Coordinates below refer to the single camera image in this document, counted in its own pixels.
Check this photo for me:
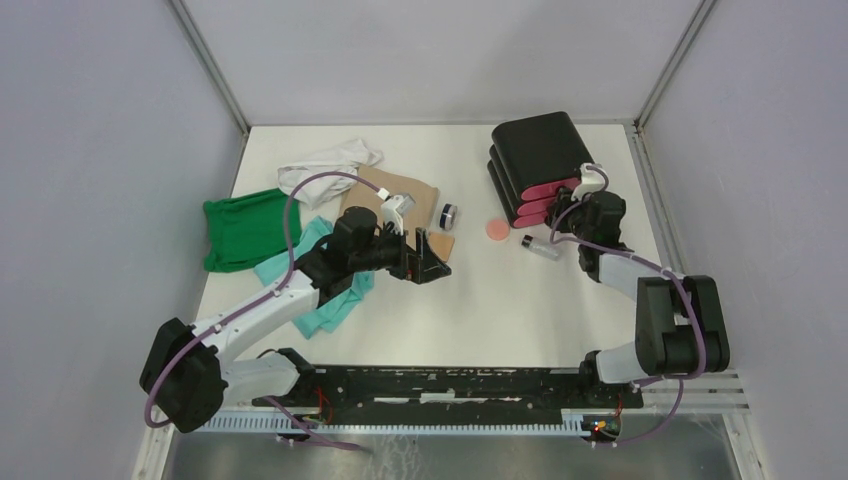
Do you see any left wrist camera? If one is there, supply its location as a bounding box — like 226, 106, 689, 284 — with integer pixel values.
380, 193, 416, 236

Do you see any clear bottle black cap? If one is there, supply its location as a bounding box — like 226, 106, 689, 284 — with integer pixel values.
521, 235, 561, 261

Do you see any white cloth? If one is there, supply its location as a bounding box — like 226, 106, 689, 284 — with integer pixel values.
277, 138, 384, 210

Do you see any pink round sponge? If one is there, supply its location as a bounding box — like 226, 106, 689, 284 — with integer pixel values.
485, 218, 511, 241

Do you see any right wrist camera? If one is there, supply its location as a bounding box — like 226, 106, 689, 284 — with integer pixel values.
571, 163, 610, 202

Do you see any green cloth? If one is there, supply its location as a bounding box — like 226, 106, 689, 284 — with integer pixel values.
203, 189, 301, 273

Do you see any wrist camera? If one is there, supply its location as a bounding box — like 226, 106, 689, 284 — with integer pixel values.
380, 193, 416, 236
571, 163, 610, 202

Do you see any blue round jar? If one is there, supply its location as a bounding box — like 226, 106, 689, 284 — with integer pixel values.
439, 203, 458, 231

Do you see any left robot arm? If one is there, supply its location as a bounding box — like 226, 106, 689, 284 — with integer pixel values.
139, 207, 452, 433

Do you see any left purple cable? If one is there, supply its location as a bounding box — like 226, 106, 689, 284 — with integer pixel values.
144, 170, 389, 430

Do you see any tan square compact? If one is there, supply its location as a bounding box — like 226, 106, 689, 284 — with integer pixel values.
428, 232, 455, 263

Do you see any teal cloth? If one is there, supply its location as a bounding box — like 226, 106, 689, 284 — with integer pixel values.
253, 216, 375, 339

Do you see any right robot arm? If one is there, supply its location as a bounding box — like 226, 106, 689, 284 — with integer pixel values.
546, 188, 731, 408

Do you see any purple cable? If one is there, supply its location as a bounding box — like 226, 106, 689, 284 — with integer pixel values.
548, 164, 710, 446
144, 170, 389, 430

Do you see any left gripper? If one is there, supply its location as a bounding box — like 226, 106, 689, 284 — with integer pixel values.
350, 221, 451, 285

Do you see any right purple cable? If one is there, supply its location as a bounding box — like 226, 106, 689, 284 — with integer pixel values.
548, 164, 710, 446

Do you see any black pink drawer organizer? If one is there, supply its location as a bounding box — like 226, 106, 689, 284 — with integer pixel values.
487, 111, 594, 229

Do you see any tan cloth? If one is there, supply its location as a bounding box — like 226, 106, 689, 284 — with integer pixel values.
337, 164, 441, 233

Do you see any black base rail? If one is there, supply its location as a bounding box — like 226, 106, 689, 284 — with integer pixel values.
275, 365, 644, 425

